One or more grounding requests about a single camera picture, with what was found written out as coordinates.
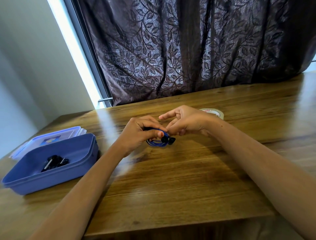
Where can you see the person's left thumb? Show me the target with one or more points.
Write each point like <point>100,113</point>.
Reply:
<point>156,134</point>

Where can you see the clear container lid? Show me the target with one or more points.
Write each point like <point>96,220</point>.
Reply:
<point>42,141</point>

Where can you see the grey window frame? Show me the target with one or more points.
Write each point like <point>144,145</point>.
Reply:
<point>86,49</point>

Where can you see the person's right forearm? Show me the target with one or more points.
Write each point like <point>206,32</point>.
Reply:
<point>261,170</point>

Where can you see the person's right hand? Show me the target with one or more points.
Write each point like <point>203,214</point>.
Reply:
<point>195,121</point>

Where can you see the person's left hand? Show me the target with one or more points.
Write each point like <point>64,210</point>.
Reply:
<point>134,132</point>

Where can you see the dark leaf-patterned curtain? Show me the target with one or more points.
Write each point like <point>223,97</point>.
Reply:
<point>197,44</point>

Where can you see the blue plastic container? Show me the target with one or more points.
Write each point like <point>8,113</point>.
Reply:
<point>74,153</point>

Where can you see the person's left forearm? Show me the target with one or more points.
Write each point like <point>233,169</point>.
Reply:
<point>86,195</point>

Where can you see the clear tape roll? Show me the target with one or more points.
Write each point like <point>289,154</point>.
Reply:
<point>217,112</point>

